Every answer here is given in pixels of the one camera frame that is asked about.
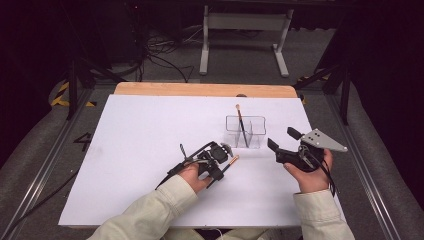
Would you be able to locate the yellow black floor tape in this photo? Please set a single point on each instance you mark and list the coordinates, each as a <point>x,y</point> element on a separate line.
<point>60,98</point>
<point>313,78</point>

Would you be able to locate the person's left hand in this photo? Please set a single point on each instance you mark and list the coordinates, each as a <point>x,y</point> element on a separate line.
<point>191,176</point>

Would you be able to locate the metal stand frame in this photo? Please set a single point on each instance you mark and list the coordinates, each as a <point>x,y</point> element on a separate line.
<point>246,21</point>

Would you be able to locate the aluminium floor rail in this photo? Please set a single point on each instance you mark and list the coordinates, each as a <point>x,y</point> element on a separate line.
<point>43,173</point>
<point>365,173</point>

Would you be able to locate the clear acrylic compartment organizer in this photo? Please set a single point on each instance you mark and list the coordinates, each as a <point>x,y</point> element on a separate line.
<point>256,133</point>

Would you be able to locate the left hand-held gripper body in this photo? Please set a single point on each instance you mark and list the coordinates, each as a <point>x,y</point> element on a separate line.
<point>216,155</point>

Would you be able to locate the person's right hand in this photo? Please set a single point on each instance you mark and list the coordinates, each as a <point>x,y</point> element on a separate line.
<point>313,181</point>

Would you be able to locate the person's lap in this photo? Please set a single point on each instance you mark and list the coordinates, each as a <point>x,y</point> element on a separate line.
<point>186,235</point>

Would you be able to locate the black tripod stand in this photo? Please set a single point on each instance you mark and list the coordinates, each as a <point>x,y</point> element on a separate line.
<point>71,90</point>
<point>345,96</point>

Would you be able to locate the white table sheet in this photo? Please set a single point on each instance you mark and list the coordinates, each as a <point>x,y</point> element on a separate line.
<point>140,133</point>

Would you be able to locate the makeup brush with gold ferrule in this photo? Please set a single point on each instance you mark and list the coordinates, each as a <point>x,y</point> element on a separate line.
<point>241,125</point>
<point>233,160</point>

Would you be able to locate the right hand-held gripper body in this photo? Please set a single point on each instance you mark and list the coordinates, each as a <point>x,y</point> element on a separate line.
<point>310,153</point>

